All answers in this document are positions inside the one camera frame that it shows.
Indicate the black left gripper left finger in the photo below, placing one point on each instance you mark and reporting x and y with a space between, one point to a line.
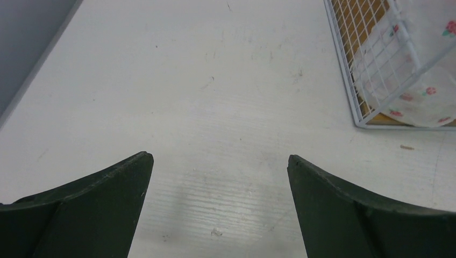
94 216

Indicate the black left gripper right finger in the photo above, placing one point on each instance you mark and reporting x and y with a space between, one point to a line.
340 219

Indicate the white roll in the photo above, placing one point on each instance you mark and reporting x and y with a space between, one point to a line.
406 65

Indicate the white wire wooden shelf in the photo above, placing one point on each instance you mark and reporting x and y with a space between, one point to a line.
350 22

